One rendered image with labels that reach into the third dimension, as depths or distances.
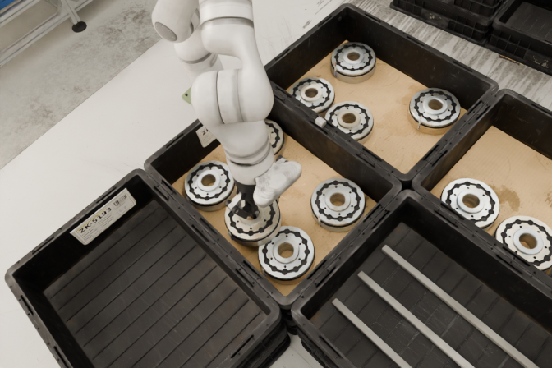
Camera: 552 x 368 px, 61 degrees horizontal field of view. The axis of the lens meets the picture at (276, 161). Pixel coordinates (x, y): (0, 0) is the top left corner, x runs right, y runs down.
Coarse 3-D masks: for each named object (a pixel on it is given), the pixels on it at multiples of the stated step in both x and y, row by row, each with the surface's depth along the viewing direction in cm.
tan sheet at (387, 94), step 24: (312, 72) 112; (384, 72) 109; (336, 96) 107; (360, 96) 106; (384, 96) 105; (408, 96) 105; (384, 120) 102; (408, 120) 101; (384, 144) 99; (408, 144) 98; (432, 144) 97; (408, 168) 95
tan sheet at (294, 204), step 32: (224, 160) 101; (288, 160) 99; (320, 160) 98; (288, 192) 95; (224, 224) 93; (288, 224) 91; (256, 256) 88; (288, 256) 88; (320, 256) 87; (288, 288) 84
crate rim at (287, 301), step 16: (192, 128) 94; (320, 128) 91; (176, 144) 92; (336, 144) 88; (368, 160) 85; (160, 176) 88; (384, 176) 83; (176, 192) 86; (192, 208) 84; (384, 208) 80; (208, 224) 82; (368, 224) 79; (224, 240) 80; (352, 240) 77; (240, 256) 78; (336, 256) 76; (256, 272) 76; (320, 272) 75; (272, 288) 75; (304, 288) 74; (288, 304) 73
